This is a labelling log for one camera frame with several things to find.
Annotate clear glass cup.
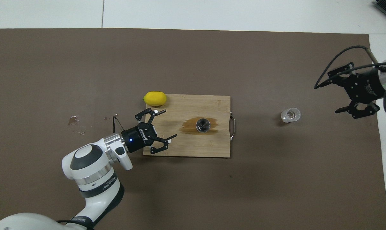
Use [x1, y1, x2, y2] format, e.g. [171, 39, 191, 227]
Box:
[281, 107, 301, 123]

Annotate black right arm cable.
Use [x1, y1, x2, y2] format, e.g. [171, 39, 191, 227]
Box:
[314, 45, 386, 90]

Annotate brown table mat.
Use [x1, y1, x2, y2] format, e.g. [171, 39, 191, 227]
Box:
[0, 28, 386, 230]

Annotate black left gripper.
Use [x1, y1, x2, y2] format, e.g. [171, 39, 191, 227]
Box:
[121, 108, 178, 155]

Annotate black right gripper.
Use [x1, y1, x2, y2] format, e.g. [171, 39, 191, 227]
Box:
[319, 62, 386, 119]

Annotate wooden cutting board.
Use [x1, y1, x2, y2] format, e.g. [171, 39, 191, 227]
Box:
[143, 94, 236, 158]

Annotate yellow lemon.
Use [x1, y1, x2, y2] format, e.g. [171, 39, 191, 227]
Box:
[143, 91, 167, 106]

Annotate steel double jigger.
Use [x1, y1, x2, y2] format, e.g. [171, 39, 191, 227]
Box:
[196, 118, 210, 133]

